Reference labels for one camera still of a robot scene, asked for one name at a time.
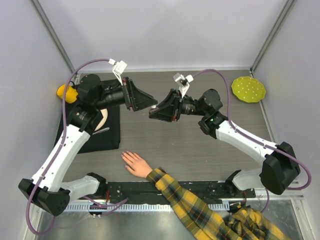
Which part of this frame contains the black cloth mat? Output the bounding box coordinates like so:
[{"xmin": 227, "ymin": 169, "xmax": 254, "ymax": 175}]
[{"xmin": 53, "ymin": 78, "xmax": 122, "ymax": 155}]

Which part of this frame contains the silver fork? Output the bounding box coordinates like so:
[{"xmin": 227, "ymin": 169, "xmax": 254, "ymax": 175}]
[{"xmin": 93, "ymin": 127, "xmax": 110, "ymax": 135}]

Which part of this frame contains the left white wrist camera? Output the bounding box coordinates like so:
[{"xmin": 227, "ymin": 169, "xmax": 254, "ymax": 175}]
[{"xmin": 108, "ymin": 58, "xmax": 128, "ymax": 85}]

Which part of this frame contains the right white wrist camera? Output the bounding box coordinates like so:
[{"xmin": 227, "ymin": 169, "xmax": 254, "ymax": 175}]
[{"xmin": 173, "ymin": 73, "xmax": 194, "ymax": 98}]

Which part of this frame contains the yellow plaid sleeve forearm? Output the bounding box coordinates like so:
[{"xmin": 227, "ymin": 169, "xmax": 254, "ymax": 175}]
[{"xmin": 146, "ymin": 168, "xmax": 289, "ymax": 240}]

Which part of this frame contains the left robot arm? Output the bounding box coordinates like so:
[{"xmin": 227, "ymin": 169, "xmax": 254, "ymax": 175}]
[{"xmin": 18, "ymin": 74, "xmax": 158, "ymax": 217}]

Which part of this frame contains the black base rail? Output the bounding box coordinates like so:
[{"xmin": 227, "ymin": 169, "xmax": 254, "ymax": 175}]
[{"xmin": 106, "ymin": 181, "xmax": 256, "ymax": 205}]

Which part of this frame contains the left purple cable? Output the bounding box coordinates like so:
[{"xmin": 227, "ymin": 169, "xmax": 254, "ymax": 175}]
[{"xmin": 26, "ymin": 58, "xmax": 112, "ymax": 235}]

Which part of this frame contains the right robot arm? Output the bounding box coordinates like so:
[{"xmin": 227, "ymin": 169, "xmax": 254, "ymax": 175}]
[{"xmin": 149, "ymin": 89, "xmax": 301, "ymax": 198}]

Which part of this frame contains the purple nail polish bottle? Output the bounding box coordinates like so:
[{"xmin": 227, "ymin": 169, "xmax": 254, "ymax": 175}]
[{"xmin": 149, "ymin": 106, "xmax": 159, "ymax": 113}]

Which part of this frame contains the yellow mug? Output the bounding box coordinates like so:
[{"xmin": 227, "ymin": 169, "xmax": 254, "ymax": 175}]
[{"xmin": 56, "ymin": 84, "xmax": 78, "ymax": 104}]

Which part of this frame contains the pink cream plate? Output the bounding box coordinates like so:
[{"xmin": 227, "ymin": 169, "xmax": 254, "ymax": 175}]
[{"xmin": 95, "ymin": 108, "xmax": 108, "ymax": 131}]

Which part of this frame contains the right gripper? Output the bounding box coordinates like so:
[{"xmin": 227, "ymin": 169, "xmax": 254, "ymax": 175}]
[{"xmin": 149, "ymin": 88, "xmax": 208, "ymax": 123}]

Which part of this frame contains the mannequin hand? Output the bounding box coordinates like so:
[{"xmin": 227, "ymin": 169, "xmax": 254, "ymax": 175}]
[{"xmin": 121, "ymin": 151, "xmax": 153, "ymax": 179}]

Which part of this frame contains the green dotted plate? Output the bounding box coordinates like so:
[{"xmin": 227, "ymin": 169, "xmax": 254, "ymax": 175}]
[{"xmin": 231, "ymin": 76, "xmax": 266, "ymax": 104}]

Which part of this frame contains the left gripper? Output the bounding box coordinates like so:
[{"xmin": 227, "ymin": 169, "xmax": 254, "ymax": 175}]
[{"xmin": 94, "ymin": 76, "xmax": 158, "ymax": 112}]

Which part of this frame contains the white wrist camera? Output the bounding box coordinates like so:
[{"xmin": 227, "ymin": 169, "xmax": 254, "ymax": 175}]
[
  {"xmin": 173, "ymin": 73, "xmax": 194, "ymax": 98},
  {"xmin": 108, "ymin": 58, "xmax": 128, "ymax": 85}
]

